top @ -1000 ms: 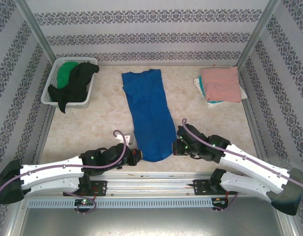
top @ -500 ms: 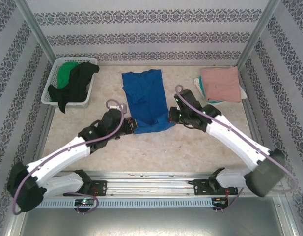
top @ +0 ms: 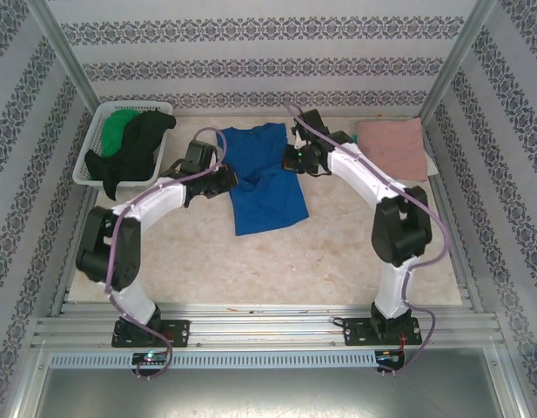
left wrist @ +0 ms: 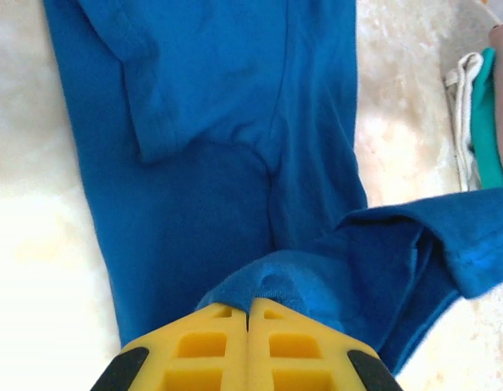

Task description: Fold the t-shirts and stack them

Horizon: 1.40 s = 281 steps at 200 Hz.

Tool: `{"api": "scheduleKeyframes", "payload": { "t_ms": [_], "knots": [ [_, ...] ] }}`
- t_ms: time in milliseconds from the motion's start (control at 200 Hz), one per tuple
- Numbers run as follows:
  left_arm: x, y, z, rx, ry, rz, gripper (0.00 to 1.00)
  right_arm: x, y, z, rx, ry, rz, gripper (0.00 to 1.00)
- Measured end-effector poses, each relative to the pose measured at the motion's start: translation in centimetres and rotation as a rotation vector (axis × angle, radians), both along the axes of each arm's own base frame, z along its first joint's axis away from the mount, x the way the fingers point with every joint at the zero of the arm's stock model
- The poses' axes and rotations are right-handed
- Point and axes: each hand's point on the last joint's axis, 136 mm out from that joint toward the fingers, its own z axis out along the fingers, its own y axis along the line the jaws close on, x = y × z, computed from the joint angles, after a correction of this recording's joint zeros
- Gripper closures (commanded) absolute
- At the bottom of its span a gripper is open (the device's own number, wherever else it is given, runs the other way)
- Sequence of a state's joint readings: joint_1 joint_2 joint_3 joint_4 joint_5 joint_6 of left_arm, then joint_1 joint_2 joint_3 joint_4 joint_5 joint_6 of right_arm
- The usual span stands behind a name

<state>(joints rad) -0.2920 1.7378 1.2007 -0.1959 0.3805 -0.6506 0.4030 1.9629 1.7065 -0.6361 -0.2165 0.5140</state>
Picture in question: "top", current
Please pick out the blue t-shirt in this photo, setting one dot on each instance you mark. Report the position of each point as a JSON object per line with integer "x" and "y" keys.
{"x": 263, "y": 191}

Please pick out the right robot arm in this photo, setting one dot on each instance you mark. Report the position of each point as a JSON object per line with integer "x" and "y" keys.
{"x": 364, "y": 170}

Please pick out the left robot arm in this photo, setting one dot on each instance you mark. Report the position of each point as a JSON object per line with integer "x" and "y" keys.
{"x": 159, "y": 200}

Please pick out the pink folded t-shirt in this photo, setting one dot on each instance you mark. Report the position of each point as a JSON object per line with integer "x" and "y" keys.
{"x": 394, "y": 143}

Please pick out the black t-shirt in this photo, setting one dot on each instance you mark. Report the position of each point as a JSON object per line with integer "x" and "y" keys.
{"x": 133, "y": 148}

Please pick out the green t-shirt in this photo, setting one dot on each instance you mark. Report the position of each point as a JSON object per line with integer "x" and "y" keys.
{"x": 113, "y": 130}

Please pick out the white plastic basket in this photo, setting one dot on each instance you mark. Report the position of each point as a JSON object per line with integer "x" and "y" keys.
{"x": 90, "y": 143}

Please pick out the small circuit board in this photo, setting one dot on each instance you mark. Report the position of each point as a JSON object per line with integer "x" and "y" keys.
{"x": 389, "y": 356}
{"x": 150, "y": 358}

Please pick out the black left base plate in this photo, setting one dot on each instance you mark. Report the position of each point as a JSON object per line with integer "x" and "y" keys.
{"x": 176, "y": 333}

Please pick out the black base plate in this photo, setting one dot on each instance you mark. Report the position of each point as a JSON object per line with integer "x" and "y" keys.
{"x": 176, "y": 333}
{"x": 355, "y": 333}

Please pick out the aluminium rail frame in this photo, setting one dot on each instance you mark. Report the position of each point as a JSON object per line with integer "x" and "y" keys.
{"x": 268, "y": 324}

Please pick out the aluminium frame post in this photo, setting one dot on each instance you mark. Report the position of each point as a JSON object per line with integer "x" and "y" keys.
{"x": 63, "y": 48}
{"x": 459, "y": 56}

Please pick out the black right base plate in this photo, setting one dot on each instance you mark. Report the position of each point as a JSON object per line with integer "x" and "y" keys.
{"x": 355, "y": 333}

